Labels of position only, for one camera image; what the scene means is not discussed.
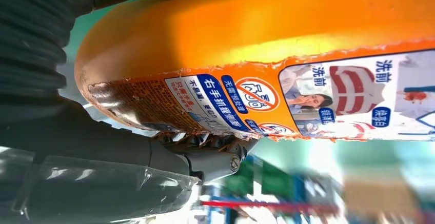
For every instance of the cardboard box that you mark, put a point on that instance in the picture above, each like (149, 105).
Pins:
(380, 192)

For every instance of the red metal bar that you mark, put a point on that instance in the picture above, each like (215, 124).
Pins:
(272, 207)

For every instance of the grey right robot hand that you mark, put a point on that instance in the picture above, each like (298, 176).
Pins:
(85, 168)

